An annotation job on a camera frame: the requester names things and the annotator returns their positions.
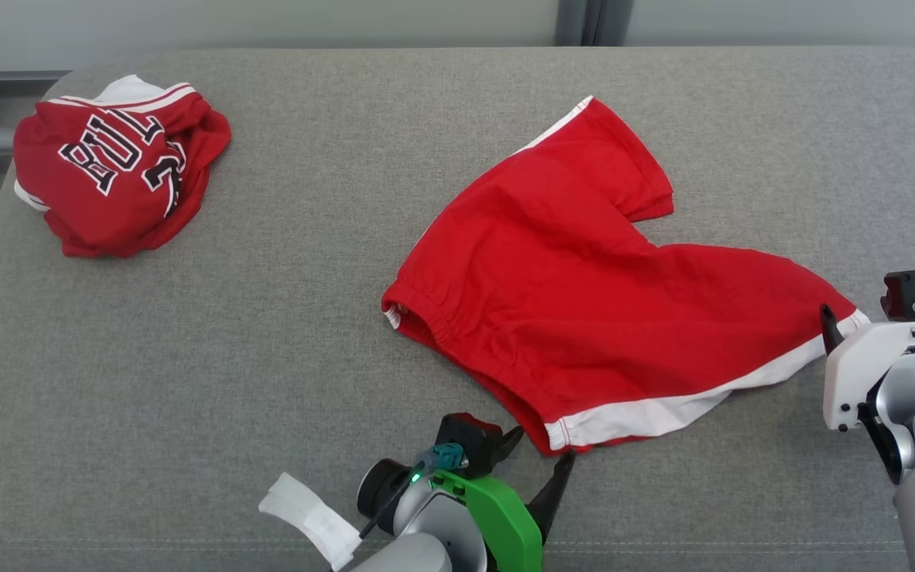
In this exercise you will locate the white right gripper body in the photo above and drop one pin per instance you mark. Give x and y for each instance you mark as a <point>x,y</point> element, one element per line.
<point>855,373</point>

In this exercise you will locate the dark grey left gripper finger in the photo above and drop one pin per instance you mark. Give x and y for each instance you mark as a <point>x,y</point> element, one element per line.
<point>553,496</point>
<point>511,445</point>

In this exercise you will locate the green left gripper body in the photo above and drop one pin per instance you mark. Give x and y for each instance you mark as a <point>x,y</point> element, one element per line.
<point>505,520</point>

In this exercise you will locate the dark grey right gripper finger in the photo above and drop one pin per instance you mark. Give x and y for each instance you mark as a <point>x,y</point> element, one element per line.
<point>831,332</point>

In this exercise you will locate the red shorts with white trim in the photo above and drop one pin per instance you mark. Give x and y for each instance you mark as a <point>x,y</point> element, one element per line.
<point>577,302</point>

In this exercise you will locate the red Bulls basketball jersey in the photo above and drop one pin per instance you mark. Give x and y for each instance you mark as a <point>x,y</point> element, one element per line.
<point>108,183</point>

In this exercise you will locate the white paper tag left arm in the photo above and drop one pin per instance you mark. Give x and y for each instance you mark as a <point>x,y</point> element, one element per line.
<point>310,516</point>

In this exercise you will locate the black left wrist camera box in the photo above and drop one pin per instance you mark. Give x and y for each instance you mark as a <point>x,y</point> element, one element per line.
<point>465,433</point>

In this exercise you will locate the grey double metal frame post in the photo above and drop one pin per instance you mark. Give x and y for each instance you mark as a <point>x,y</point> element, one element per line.
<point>592,22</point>

